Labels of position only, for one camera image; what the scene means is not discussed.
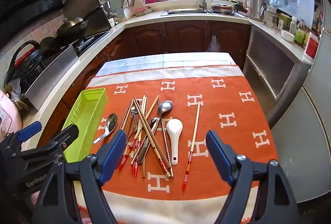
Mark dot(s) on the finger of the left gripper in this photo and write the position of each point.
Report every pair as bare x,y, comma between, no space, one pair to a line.
64,139
29,131

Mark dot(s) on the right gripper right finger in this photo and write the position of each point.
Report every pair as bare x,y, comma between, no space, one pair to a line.
275,201

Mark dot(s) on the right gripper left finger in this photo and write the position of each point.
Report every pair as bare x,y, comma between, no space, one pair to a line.
57,202

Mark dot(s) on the green plastic utensil tray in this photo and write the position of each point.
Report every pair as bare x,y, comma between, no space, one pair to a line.
86,114

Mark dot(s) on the dark wooden chopstick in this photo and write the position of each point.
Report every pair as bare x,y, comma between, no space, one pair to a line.
126,115

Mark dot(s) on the small steel spoon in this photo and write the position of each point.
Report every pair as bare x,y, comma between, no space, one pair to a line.
133,120

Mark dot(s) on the metal spiral chopstick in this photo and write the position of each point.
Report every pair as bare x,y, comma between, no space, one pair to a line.
165,146

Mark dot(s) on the large steel spoon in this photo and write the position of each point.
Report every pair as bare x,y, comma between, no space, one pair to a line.
146,144

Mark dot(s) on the white ceramic soup spoon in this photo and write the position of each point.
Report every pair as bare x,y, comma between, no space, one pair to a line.
174,128

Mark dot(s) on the pink rice cooker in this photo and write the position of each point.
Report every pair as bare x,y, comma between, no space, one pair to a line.
10,117

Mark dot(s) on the steel splash guard panel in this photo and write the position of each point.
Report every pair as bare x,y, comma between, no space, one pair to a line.
46,81

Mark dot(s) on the black pressure cooker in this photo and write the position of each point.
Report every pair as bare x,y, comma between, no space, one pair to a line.
28,70

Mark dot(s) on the black wok with lid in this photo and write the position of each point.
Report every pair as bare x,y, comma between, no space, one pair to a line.
75,26

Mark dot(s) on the white small bowl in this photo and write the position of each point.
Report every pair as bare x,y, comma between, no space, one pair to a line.
287,36

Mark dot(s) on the steel electric kettle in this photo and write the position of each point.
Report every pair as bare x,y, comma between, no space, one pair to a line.
253,8

